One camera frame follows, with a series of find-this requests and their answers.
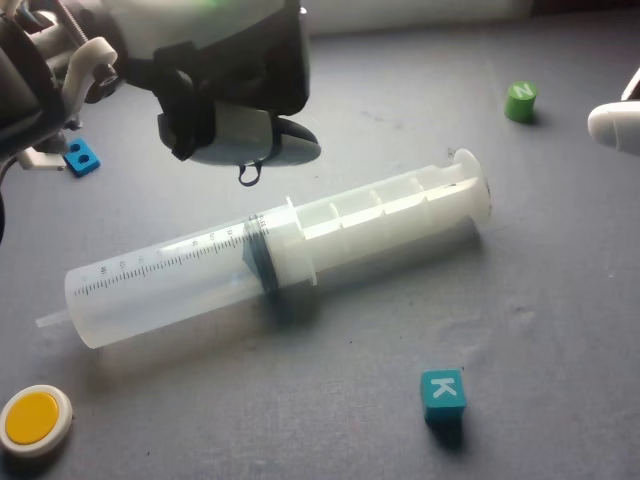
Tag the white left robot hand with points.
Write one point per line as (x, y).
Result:
(240, 60)

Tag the grey table cloth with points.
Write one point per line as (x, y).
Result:
(350, 400)

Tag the large clear plastic syringe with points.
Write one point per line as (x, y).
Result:
(200, 285)

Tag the blue block with two holes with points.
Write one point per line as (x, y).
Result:
(85, 162)

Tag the teal letter K cube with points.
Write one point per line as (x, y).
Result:
(442, 395)

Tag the green letter N cylinder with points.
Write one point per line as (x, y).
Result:
(520, 102)

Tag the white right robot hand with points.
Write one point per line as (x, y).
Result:
(617, 125)

